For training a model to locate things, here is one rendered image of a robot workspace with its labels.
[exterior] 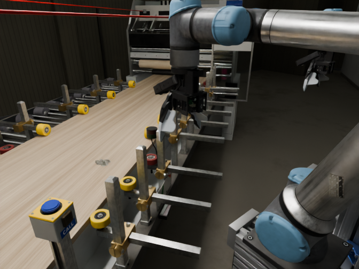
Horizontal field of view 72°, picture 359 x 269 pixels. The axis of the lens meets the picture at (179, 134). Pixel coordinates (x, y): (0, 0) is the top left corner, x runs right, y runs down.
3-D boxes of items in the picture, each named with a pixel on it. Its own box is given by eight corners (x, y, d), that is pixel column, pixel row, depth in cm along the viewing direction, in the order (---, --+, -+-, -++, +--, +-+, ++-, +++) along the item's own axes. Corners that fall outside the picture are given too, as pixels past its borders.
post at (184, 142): (186, 156, 194) (187, 96, 174) (185, 159, 191) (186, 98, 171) (182, 156, 195) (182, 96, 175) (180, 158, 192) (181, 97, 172)
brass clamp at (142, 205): (157, 195, 128) (157, 187, 126) (147, 212, 116) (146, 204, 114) (146, 192, 129) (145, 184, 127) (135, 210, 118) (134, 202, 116)
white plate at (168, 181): (171, 183, 155) (171, 169, 151) (157, 211, 132) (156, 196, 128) (171, 183, 155) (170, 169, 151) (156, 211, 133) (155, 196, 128)
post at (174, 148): (177, 169, 170) (177, 102, 150) (176, 172, 167) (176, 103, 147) (172, 168, 171) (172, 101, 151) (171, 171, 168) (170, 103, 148)
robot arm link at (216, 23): (262, 6, 54) (219, 7, 60) (233, 4, 46) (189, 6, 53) (257, 44, 57) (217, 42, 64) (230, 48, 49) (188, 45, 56)
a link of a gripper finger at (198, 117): (210, 133, 74) (197, 113, 68) (196, 127, 78) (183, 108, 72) (216, 125, 75) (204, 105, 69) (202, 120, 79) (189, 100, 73)
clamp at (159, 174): (170, 167, 149) (170, 160, 147) (163, 180, 138) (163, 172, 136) (162, 166, 151) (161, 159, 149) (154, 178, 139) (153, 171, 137)
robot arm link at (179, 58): (163, 48, 63) (187, 46, 67) (164, 67, 65) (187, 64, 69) (182, 51, 57) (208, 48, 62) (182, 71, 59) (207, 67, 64)
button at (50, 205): (64, 205, 60) (63, 200, 60) (53, 217, 57) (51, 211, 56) (51, 203, 61) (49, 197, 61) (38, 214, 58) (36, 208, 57)
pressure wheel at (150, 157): (160, 170, 151) (159, 153, 146) (155, 177, 144) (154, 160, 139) (148, 168, 153) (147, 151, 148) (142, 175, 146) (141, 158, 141)
